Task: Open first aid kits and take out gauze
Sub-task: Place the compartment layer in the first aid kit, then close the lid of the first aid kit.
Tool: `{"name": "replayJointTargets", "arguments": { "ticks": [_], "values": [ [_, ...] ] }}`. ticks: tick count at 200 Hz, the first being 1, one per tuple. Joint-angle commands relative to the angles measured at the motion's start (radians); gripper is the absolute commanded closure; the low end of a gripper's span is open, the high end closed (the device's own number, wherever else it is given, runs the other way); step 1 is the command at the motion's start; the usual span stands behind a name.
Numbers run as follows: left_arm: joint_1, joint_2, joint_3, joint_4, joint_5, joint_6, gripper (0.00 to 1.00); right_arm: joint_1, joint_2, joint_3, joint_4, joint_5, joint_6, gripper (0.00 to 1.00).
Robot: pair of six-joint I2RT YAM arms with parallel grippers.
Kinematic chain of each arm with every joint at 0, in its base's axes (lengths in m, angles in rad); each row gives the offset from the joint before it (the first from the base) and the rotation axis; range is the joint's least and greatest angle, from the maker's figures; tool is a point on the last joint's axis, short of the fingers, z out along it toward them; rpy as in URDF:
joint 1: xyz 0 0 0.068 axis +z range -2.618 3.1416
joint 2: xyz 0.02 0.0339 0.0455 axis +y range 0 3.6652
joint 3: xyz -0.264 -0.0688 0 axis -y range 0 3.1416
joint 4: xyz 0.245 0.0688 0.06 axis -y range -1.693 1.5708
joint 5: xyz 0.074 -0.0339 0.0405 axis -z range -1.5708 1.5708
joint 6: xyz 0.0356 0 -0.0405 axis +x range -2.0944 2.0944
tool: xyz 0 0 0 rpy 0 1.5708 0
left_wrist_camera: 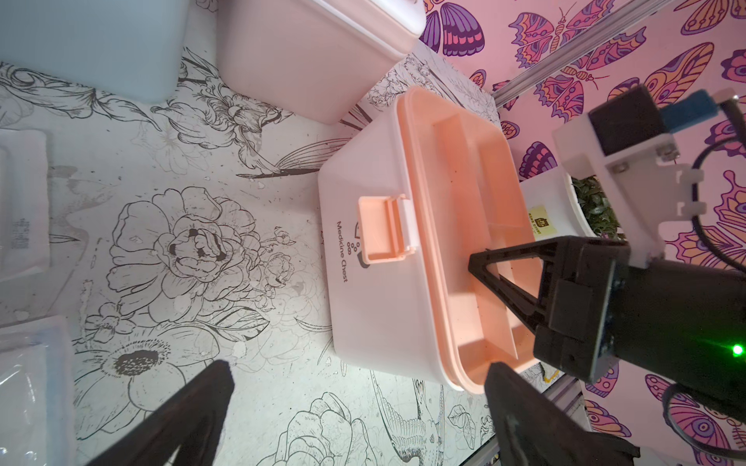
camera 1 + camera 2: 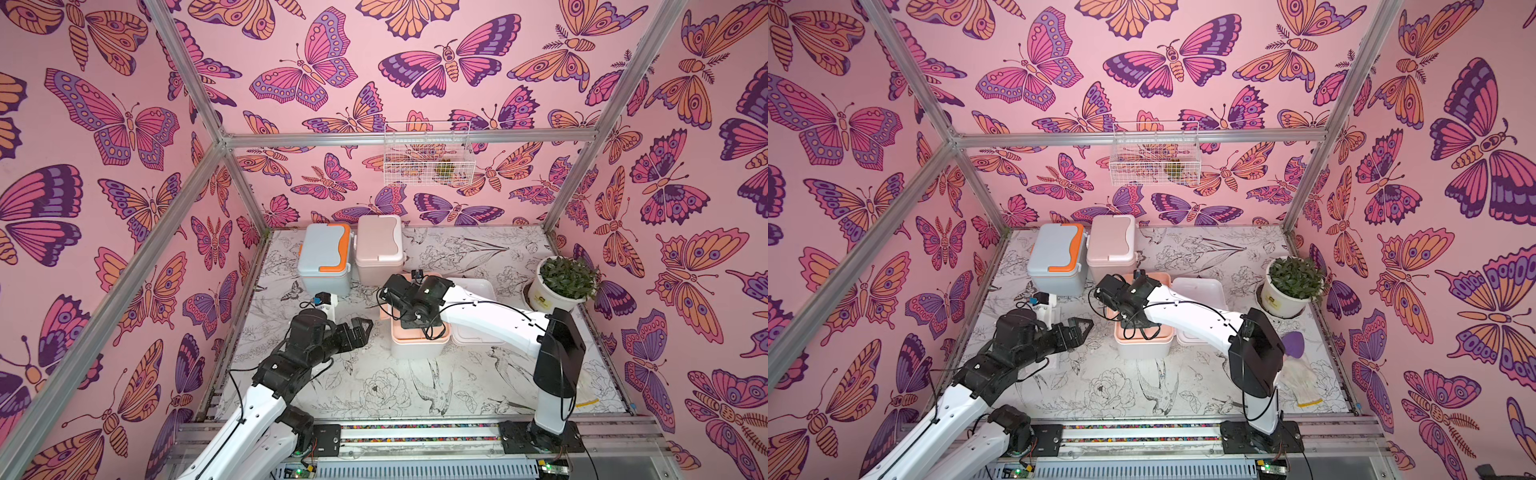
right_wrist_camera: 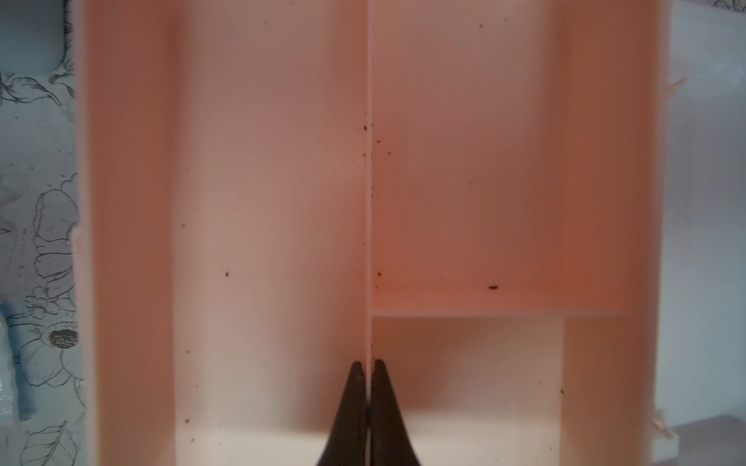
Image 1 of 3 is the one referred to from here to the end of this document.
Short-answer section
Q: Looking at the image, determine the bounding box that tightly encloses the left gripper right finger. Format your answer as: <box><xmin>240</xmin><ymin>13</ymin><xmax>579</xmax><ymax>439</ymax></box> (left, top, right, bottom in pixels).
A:
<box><xmin>485</xmin><ymin>362</ymin><xmax>641</xmax><ymax>465</ymax></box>

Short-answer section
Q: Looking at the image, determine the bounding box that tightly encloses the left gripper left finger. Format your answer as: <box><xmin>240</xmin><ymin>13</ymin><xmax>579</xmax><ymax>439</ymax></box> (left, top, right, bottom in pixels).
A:
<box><xmin>91</xmin><ymin>360</ymin><xmax>235</xmax><ymax>466</ymax></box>

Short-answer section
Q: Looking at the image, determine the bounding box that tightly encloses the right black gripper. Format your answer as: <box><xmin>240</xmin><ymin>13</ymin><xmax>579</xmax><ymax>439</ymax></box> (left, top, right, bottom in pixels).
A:
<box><xmin>468</xmin><ymin>236</ymin><xmax>631</xmax><ymax>382</ymax></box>

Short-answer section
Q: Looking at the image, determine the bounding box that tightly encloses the white pink medicine chest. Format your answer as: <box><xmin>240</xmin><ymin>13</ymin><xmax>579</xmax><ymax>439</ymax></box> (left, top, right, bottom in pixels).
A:
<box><xmin>318</xmin><ymin>87</ymin><xmax>535</xmax><ymax>394</ymax></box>

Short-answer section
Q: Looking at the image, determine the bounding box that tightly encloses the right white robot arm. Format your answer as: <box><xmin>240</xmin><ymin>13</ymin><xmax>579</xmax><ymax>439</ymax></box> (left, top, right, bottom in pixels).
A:
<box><xmin>468</xmin><ymin>236</ymin><xmax>745</xmax><ymax>460</ymax></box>

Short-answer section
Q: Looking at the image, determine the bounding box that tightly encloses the beige pink first aid box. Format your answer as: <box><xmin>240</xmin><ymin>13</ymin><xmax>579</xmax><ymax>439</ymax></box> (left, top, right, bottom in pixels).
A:
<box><xmin>217</xmin><ymin>0</ymin><xmax>425</xmax><ymax>124</ymax></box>

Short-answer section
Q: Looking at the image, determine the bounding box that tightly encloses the blue orange first aid box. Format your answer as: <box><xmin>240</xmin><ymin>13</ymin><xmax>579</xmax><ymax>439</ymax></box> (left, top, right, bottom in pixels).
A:
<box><xmin>1</xmin><ymin>1</ymin><xmax>190</xmax><ymax>103</ymax></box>

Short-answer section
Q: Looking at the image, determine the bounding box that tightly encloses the potted green plant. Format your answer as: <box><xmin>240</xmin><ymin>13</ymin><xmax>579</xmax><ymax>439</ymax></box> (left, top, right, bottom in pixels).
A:
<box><xmin>520</xmin><ymin>167</ymin><xmax>624</xmax><ymax>241</ymax></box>

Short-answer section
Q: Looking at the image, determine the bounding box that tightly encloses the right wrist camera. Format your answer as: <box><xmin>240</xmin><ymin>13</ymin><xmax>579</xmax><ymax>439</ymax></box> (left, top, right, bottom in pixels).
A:
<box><xmin>553</xmin><ymin>87</ymin><xmax>745</xmax><ymax>272</ymax></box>

